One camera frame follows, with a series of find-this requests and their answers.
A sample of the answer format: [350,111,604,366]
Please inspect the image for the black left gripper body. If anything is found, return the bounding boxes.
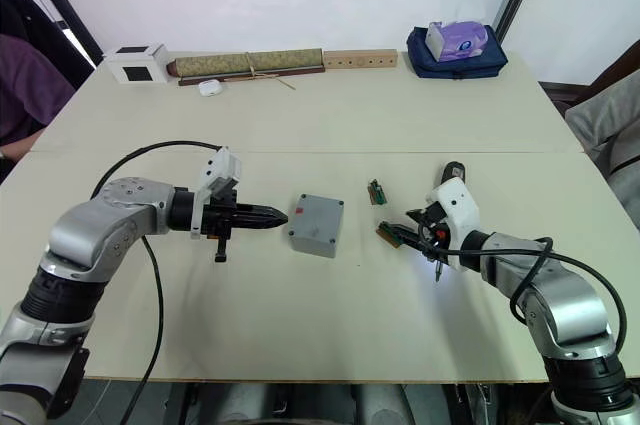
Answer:
[201,188,239,264]

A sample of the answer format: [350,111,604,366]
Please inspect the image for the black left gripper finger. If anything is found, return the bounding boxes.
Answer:
[235,216,290,232]
[235,202,290,219]

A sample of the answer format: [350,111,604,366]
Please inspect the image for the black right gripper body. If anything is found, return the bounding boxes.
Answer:
[417,201,452,251]

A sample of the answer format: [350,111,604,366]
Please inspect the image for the grey plastic junction box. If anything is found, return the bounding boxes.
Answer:
[286,192,346,260]

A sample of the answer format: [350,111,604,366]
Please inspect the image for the small green circuit board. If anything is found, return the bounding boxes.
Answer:
[376,220,402,250]
[368,177,389,207]

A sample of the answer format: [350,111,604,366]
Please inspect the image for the thin wooden stick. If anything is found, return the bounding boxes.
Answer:
[222,71,297,92]

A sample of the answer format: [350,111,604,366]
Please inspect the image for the dark wooden scroll tray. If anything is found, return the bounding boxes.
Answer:
[177,64,327,88]

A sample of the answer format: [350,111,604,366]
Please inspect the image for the rolled olive fabric scroll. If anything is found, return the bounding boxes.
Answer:
[168,47,326,79]

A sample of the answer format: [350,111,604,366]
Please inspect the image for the navy blue fabric bag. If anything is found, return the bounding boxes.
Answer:
[405,25,510,80]

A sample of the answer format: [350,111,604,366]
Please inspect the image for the wooden block with holes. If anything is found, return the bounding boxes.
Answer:
[322,49,399,70]

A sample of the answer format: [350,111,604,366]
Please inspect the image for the white cube with black squares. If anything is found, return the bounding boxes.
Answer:
[102,43,169,86]

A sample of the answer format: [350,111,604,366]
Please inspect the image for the dark brown furniture edge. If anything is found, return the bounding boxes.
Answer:
[538,79,572,107]

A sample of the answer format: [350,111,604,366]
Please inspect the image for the purple tissue pack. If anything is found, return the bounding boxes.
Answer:
[424,20,489,64]

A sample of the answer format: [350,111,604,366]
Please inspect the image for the dark rounded robot body shapes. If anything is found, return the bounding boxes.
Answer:
[79,378,551,425]

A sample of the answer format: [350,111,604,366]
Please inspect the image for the person in grey clothing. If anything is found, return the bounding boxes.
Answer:
[564,38,640,229]

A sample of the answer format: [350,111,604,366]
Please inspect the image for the person in purple shirt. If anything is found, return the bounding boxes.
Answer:
[0,33,77,162]

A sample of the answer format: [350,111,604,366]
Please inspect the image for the black jacket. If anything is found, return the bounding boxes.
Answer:
[0,0,97,87]

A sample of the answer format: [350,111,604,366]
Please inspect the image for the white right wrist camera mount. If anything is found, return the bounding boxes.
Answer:
[426,178,481,272]

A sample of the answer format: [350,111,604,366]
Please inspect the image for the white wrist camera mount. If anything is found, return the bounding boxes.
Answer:
[426,178,481,272]
[189,146,244,241]

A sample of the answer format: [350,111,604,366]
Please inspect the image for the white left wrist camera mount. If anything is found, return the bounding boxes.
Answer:
[189,146,244,241]

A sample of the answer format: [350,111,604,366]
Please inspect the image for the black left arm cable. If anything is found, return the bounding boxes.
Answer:
[89,140,224,425]

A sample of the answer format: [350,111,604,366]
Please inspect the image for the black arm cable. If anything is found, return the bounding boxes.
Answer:
[89,140,224,425]
[417,222,629,362]

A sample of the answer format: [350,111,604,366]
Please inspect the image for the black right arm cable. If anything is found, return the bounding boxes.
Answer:
[417,222,629,362]

